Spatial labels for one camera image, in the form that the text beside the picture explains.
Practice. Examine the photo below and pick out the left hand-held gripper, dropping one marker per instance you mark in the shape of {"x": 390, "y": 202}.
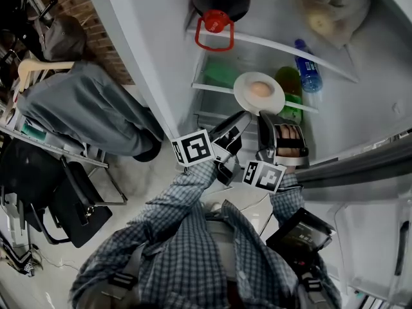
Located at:
{"x": 194, "y": 148}

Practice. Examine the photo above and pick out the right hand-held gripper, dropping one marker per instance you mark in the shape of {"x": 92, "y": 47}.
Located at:
{"x": 265, "y": 177}

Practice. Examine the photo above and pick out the white round plate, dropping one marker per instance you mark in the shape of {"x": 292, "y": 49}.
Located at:
{"x": 241, "y": 98}

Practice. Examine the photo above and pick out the brown egg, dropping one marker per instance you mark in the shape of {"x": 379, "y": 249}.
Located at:
{"x": 261, "y": 89}

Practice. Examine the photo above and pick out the white refrigerator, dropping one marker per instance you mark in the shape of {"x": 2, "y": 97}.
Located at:
{"x": 145, "y": 43}

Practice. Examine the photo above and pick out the person's right hand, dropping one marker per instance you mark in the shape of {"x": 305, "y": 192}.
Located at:
{"x": 288, "y": 132}

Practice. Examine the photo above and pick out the green plastic bag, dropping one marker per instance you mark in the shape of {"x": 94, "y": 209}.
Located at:
{"x": 222, "y": 72}

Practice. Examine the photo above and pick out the green drink bottle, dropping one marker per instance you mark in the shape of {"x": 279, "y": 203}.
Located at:
{"x": 289, "y": 85}

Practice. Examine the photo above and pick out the blue drink bottle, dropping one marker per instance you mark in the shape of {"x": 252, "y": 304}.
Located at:
{"x": 309, "y": 72}

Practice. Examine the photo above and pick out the black chest-mounted tablet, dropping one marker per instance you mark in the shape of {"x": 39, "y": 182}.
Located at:
{"x": 299, "y": 237}

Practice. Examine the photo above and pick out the person's grey undershirt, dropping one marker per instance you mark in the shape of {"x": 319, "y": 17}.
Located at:
{"x": 222, "y": 246}

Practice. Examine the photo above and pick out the clear bag of food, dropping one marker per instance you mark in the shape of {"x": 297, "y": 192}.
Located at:
{"x": 338, "y": 11}

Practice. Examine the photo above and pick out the clear door bin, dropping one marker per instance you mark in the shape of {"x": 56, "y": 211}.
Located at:
{"x": 363, "y": 237}

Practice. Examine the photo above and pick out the person's plaid shirt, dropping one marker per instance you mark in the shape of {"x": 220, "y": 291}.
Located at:
{"x": 180, "y": 253}

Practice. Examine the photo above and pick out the seated person in grey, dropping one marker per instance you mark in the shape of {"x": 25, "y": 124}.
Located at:
{"x": 87, "y": 108}

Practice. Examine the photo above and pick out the black smartphone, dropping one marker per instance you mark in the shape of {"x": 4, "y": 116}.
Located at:
{"x": 82, "y": 214}

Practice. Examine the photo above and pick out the teal box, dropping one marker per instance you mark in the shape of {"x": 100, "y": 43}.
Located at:
{"x": 33, "y": 132}

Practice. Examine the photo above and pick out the black mesh office chair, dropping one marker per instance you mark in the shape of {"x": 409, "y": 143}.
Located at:
{"x": 32, "y": 172}

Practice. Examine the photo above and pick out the wooden clothes hanger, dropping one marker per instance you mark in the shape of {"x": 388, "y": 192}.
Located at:
{"x": 32, "y": 64}

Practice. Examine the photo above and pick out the black and white jacket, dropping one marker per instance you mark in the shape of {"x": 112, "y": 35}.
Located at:
{"x": 22, "y": 262}

